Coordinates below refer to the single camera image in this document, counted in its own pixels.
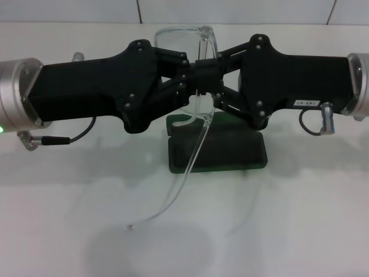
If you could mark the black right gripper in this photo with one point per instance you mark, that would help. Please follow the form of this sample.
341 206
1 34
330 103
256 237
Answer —
288 75

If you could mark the silver connector stub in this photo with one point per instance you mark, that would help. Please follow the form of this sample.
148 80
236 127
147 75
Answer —
78 56

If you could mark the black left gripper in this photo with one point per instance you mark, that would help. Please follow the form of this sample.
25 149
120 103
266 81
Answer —
86 86

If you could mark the green glasses case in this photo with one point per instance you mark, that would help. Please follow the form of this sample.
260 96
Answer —
230 150

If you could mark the clear white glasses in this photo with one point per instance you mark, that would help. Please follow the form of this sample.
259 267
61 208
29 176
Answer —
206 33

